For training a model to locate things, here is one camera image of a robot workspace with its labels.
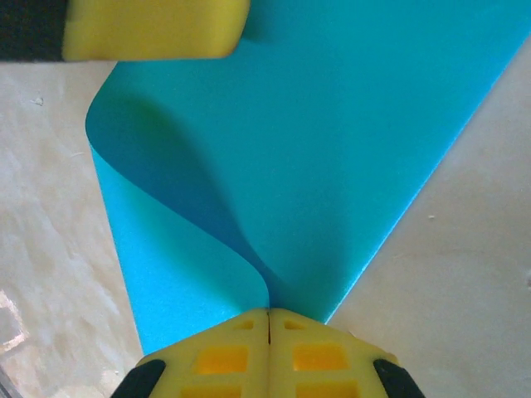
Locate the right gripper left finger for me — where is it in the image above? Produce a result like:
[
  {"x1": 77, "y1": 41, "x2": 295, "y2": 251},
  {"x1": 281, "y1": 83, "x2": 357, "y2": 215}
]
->
[{"x1": 111, "y1": 307, "x2": 270, "y2": 398}]

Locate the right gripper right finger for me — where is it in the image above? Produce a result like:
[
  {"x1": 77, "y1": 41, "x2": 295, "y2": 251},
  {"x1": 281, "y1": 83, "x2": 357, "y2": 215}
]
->
[{"x1": 268, "y1": 307, "x2": 428, "y2": 398}]

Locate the blue square paper sheet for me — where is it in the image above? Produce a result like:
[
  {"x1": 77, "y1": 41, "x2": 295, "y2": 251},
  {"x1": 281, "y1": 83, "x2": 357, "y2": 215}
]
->
[{"x1": 85, "y1": 0, "x2": 531, "y2": 357}]

